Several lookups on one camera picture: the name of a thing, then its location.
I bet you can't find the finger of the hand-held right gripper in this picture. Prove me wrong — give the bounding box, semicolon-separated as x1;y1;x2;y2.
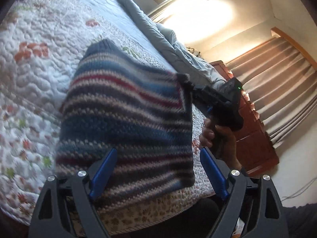
176;73;196;97

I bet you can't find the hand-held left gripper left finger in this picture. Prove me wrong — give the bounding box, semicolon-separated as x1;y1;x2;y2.
28;148;118;238

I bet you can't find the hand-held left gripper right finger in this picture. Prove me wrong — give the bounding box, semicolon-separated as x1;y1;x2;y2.
200;147;290;238

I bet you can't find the striped knit sweater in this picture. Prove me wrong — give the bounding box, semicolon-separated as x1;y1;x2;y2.
55;39;196;206

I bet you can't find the person's right hand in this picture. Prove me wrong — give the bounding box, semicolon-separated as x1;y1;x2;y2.
199;118;243;170

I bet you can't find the wooden bed footboard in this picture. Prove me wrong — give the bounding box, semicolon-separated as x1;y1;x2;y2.
210;60;280;176

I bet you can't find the grey duvet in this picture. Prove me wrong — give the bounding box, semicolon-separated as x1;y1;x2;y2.
105;0;227;88

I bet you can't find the beige pleated curtain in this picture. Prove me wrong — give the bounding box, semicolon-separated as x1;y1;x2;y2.
226;36;317;148

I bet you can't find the bright window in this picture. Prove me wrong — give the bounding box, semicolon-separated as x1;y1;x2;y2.
149;0;248;45

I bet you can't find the floral quilted bedspread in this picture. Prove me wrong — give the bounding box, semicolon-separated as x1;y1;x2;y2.
0;0;216;231

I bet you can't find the thin white cable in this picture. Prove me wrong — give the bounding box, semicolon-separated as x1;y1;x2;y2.
282;177;317;202

